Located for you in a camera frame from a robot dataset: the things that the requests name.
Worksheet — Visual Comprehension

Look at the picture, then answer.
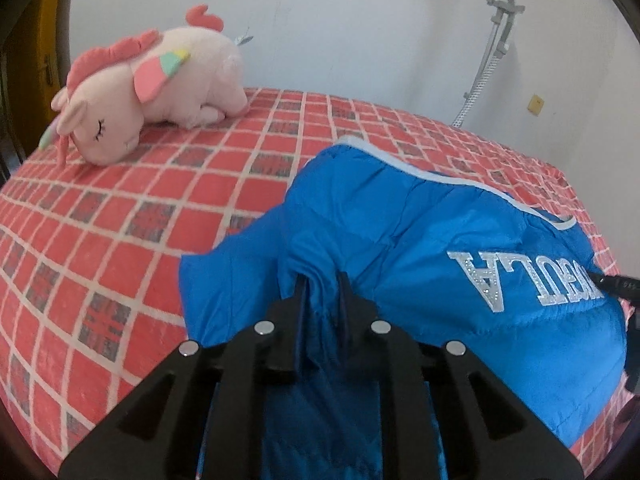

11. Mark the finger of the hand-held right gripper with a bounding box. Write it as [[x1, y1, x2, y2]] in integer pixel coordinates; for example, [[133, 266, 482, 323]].
[[584, 270, 640, 307]]

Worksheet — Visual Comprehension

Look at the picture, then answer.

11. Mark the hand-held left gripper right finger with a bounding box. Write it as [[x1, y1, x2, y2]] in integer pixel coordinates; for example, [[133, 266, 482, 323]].
[[336, 271, 584, 480]]

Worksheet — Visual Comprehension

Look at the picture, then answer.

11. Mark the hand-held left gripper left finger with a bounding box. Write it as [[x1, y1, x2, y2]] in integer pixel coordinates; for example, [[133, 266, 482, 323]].
[[59, 272, 312, 480]]

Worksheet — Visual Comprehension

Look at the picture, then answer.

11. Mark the blue puffer jacket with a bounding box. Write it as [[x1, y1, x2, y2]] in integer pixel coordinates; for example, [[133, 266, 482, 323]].
[[178, 137, 629, 480]]

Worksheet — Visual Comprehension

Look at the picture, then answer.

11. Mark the red checked bed blanket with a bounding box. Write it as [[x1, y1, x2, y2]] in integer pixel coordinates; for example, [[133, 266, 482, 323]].
[[0, 86, 622, 480]]

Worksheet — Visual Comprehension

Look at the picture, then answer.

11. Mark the pink unicorn plush toy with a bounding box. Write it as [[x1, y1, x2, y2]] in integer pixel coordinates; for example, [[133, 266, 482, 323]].
[[39, 4, 250, 167]]

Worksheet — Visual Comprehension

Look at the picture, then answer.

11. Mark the wooden door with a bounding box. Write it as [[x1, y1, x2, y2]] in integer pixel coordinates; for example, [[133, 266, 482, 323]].
[[0, 0, 73, 161]]

